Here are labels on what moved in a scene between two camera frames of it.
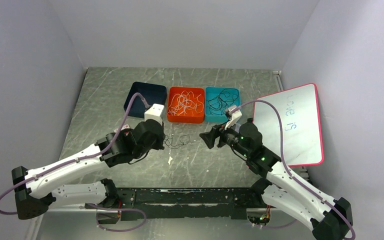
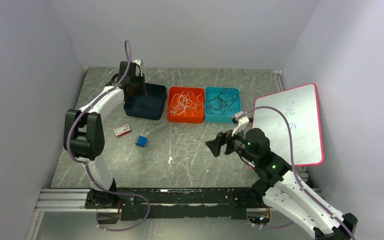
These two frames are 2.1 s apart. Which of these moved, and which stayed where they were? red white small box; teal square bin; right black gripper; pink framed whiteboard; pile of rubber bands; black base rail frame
Moved: right black gripper; pile of rubber bands
Stayed: red white small box; teal square bin; pink framed whiteboard; black base rail frame
